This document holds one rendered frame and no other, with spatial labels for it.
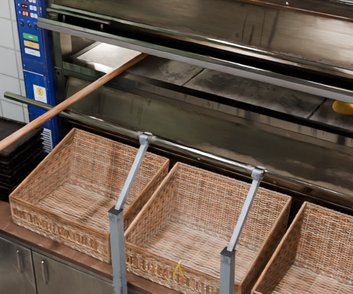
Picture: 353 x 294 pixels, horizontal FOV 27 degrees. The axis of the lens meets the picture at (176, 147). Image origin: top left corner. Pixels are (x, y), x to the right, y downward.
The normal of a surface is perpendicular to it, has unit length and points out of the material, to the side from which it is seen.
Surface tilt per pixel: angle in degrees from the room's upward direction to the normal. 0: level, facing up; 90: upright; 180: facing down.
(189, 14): 70
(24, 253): 91
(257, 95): 0
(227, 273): 90
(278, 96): 0
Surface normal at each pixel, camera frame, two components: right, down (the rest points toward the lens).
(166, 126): -0.49, 0.12
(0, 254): -0.52, 0.44
